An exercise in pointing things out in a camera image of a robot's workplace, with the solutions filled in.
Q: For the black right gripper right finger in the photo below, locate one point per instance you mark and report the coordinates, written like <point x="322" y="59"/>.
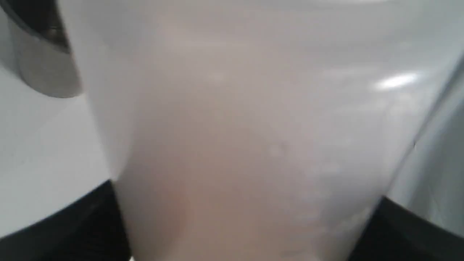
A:
<point x="393" y="233"/>

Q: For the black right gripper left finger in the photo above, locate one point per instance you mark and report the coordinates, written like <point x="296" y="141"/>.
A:
<point x="90" y="229"/>

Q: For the translucent squeeze bottle amber liquid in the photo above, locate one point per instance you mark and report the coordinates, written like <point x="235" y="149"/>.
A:
<point x="269" y="130"/>

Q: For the stainless steel cup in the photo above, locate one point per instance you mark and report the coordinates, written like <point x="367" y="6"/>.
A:
<point x="41" y="47"/>

